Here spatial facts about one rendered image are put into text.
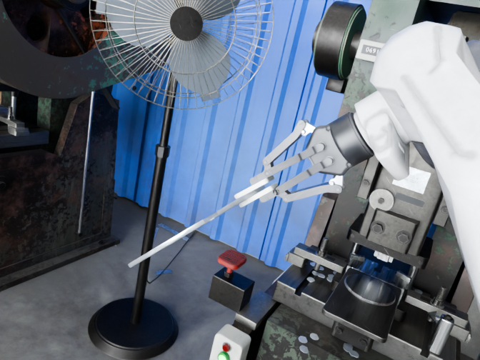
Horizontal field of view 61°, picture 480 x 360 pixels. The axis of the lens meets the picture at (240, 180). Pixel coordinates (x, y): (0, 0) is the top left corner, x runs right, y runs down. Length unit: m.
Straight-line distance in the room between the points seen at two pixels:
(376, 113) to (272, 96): 1.83
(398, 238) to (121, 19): 1.02
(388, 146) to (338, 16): 0.55
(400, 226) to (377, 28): 0.45
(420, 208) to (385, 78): 0.61
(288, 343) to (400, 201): 0.44
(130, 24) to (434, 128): 1.14
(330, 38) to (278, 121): 1.40
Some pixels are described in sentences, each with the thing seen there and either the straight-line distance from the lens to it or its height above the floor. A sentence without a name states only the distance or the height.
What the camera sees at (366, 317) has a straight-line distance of 0.97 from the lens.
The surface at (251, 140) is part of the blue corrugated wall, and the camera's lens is 2.48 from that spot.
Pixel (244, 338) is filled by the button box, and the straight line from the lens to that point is 1.03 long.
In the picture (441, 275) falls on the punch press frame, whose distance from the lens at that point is 1.36.
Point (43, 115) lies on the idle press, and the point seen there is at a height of 0.76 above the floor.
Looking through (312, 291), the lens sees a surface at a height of 0.70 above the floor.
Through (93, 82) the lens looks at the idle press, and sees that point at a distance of 1.86.
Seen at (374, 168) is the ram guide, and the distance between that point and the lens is 0.99.
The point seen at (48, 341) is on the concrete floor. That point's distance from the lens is 1.92.
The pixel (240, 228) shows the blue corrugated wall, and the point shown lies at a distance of 2.64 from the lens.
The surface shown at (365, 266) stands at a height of 0.78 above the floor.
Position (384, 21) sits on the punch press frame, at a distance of 0.98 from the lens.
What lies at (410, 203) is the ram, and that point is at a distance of 1.04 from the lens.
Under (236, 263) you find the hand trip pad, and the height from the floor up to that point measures 0.76.
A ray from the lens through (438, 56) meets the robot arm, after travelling 0.45.
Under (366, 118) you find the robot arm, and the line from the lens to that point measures 0.59.
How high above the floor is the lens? 1.27
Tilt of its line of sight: 18 degrees down
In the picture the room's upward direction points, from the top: 13 degrees clockwise
